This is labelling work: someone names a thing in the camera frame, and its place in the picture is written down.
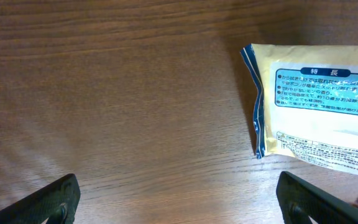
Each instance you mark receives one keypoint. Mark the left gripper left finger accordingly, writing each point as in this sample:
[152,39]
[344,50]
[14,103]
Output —
[55,203]

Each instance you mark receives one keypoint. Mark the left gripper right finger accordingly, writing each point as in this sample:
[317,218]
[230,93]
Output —
[303,203]

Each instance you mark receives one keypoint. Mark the yellow wet wipes pack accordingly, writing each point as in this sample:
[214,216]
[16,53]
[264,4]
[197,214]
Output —
[307,102]

